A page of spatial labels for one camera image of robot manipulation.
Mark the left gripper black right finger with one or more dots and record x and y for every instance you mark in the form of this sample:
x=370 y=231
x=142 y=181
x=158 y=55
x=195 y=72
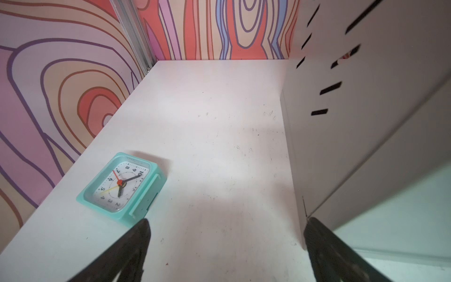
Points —
x=334 y=261

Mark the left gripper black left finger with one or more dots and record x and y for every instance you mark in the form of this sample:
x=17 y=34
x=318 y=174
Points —
x=123 y=261

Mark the grey metal cabinet box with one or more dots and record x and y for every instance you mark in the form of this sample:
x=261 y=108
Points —
x=367 y=112

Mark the mint green alarm clock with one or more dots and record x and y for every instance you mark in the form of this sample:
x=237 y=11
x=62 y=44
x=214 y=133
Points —
x=124 y=189

